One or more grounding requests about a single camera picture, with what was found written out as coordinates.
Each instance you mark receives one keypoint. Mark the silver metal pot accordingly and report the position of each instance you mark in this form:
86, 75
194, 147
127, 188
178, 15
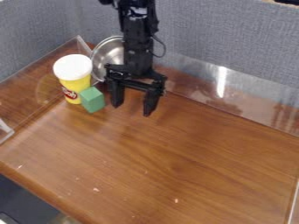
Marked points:
109, 52

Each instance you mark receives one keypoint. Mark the yellow play-doh can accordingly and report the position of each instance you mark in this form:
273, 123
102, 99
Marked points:
73, 70

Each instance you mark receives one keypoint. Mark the green block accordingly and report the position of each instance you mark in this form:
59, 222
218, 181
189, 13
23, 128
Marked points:
93, 99

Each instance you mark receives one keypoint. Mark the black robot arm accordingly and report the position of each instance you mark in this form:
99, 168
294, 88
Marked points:
138, 23

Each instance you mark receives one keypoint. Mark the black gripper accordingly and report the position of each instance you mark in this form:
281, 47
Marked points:
149, 82

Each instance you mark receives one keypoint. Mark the clear acrylic barrier panel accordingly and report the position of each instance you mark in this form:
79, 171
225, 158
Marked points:
241, 94

